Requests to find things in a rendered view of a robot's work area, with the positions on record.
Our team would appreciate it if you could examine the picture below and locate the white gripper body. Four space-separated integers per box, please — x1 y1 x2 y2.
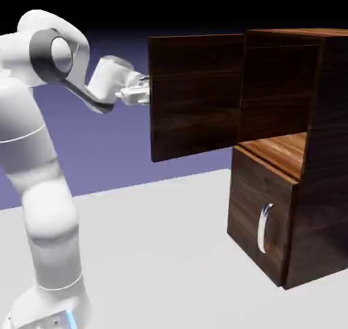
115 86 151 107

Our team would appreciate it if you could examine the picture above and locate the large dark wood door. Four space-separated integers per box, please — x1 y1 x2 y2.
147 33 245 163

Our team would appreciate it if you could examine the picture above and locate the small dark wood door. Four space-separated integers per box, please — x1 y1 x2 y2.
226 145 298 288

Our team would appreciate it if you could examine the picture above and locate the dark wood cabinet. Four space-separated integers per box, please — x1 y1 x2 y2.
226 29 348 291

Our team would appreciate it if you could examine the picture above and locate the curved silver handle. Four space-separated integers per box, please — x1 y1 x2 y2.
257 203 275 254

